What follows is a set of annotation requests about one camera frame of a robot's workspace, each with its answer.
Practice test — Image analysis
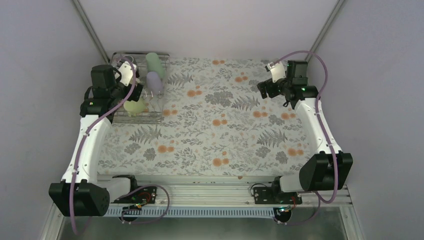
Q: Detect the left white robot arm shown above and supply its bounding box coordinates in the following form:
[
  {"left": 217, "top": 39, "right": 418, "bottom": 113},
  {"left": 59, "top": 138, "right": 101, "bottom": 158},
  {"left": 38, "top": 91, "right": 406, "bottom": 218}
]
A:
[{"left": 48, "top": 61, "right": 143, "bottom": 217}]

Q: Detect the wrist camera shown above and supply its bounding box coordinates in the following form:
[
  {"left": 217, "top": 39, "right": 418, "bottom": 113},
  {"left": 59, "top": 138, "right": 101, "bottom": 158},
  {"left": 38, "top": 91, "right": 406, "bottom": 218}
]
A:
[
  {"left": 265, "top": 61, "right": 287, "bottom": 83},
  {"left": 115, "top": 61, "right": 138, "bottom": 87}
]

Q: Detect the aluminium rail frame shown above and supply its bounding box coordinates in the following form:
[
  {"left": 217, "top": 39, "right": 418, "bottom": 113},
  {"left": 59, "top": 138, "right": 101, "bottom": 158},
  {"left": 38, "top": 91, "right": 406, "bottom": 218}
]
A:
[{"left": 41, "top": 175, "right": 364, "bottom": 240}]

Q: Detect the mint green cup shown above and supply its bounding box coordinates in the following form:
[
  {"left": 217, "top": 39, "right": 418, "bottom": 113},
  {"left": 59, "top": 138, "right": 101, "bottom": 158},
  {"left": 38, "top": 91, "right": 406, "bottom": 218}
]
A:
[{"left": 145, "top": 52, "right": 166, "bottom": 80}]

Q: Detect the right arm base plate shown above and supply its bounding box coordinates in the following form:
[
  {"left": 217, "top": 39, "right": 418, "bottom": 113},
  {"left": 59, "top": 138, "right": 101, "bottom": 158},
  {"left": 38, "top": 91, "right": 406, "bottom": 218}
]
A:
[{"left": 251, "top": 186, "right": 303, "bottom": 205}]

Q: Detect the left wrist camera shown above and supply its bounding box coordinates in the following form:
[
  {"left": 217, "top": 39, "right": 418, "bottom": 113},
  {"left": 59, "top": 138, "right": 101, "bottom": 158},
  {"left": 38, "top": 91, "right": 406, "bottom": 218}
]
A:
[{"left": 115, "top": 61, "right": 138, "bottom": 87}]

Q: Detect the yellow-green mug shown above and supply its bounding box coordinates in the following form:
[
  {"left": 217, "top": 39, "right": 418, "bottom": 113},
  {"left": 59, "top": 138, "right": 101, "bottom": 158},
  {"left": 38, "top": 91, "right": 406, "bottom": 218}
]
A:
[{"left": 123, "top": 98, "right": 146, "bottom": 117}]

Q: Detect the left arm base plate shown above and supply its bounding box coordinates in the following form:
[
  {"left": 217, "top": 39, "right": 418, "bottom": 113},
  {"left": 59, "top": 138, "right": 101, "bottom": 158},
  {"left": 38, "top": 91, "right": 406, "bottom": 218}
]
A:
[{"left": 113, "top": 186, "right": 157, "bottom": 205}]

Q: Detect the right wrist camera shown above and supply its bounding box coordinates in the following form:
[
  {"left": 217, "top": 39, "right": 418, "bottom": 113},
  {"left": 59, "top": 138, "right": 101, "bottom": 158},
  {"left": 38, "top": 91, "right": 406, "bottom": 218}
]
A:
[{"left": 265, "top": 61, "right": 287, "bottom": 83}]

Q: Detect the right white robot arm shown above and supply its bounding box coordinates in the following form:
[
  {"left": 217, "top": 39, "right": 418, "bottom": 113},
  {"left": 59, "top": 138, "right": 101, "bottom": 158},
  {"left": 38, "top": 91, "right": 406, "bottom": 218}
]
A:
[{"left": 257, "top": 60, "right": 353, "bottom": 204}]

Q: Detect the lilac cup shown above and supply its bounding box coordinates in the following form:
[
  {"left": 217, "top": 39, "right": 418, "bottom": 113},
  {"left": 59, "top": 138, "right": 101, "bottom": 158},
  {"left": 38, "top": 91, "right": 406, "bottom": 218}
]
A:
[{"left": 146, "top": 71, "right": 164, "bottom": 95}]

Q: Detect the floral tablecloth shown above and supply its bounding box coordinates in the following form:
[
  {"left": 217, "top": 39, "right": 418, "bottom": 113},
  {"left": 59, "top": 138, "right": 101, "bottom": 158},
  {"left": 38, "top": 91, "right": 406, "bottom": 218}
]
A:
[{"left": 97, "top": 58, "right": 311, "bottom": 177}]

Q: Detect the wire dish rack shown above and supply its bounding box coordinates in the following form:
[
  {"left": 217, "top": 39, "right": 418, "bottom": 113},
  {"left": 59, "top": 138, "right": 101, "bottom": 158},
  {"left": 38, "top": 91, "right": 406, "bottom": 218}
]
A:
[{"left": 110, "top": 51, "right": 170, "bottom": 124}]

